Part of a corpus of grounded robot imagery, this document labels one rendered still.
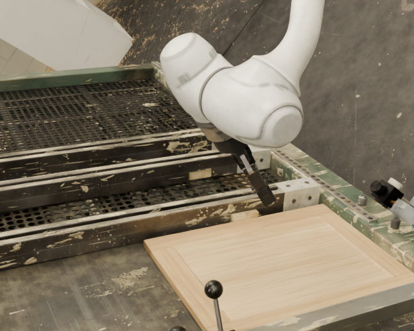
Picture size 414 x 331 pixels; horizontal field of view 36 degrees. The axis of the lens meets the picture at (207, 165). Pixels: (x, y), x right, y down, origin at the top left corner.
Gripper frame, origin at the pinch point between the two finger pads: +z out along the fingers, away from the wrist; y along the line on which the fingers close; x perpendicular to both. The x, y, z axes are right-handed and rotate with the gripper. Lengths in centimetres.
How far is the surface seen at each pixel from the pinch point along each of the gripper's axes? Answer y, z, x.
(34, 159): -66, 7, -59
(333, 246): -8.7, 39.1, 8.1
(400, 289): 13.8, 35.3, 16.5
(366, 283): 7.7, 36.1, 10.5
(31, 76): -156, 27, -70
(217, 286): 16.6, 0.4, -16.4
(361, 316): 20.0, 27.9, 5.5
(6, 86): -152, 23, -80
